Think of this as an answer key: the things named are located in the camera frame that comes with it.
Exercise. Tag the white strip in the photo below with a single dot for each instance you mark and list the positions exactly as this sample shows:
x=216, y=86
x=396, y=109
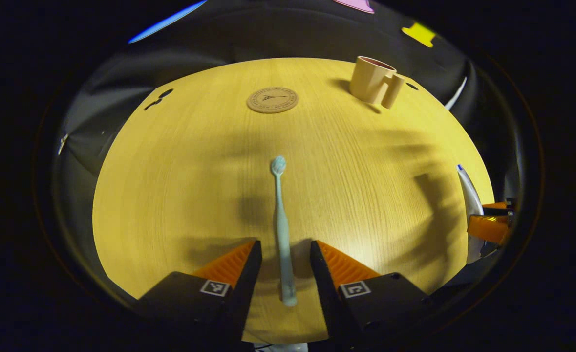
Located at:
x=456, y=93

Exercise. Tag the beige cup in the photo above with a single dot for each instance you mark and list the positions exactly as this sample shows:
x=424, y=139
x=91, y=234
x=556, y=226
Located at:
x=368, y=80

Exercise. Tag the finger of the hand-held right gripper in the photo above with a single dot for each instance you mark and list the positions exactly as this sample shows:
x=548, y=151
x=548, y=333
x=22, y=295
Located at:
x=488, y=229
x=495, y=205

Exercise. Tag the round brown coaster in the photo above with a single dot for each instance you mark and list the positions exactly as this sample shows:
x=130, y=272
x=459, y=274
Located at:
x=272, y=99

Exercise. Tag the pale blue toothbrush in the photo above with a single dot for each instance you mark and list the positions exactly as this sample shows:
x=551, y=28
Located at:
x=283, y=234

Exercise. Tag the white toothpaste tube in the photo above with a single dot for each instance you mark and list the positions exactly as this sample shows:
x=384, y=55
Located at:
x=469, y=195

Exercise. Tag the white cloth clip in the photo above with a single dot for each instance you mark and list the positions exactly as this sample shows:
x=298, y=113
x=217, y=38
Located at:
x=62, y=143

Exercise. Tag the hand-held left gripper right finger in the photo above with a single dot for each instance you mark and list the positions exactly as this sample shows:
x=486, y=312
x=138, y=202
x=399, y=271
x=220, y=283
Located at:
x=324, y=293

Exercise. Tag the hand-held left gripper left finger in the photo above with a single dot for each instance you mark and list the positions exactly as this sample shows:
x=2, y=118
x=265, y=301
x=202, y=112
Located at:
x=246, y=293

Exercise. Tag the black backdrop cloth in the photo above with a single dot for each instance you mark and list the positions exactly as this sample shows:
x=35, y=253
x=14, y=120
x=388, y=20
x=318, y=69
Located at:
x=268, y=34

